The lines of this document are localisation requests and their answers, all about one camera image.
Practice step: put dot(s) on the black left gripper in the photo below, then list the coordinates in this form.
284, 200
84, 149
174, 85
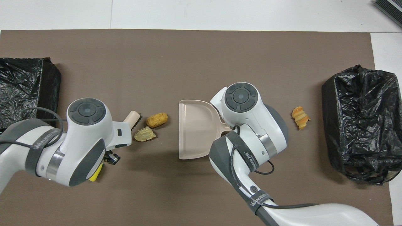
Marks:
112, 158

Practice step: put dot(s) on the notched yellow sponge piece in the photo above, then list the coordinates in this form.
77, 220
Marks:
96, 174

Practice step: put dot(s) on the pale flaky bread piece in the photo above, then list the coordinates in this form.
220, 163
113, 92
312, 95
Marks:
145, 134

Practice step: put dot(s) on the beige hand brush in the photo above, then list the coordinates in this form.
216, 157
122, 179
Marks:
132, 116

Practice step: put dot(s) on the brown bread roll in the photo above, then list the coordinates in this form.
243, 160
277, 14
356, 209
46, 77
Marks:
157, 120

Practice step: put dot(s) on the beige plastic dustpan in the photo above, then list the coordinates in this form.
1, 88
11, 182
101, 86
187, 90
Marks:
194, 131

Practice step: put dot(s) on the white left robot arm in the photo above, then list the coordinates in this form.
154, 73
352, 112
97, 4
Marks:
88, 113

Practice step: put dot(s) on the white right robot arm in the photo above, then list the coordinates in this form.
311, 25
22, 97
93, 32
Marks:
240, 97

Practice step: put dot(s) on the black bag lined bin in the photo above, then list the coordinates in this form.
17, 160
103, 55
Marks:
355, 125
22, 84

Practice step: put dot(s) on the brown paper table mat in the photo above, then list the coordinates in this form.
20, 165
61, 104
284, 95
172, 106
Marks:
201, 47

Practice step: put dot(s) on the orange striped croissant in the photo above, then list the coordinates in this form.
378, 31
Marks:
300, 117

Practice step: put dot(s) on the grey vented device box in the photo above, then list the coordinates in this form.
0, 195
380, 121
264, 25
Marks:
391, 9

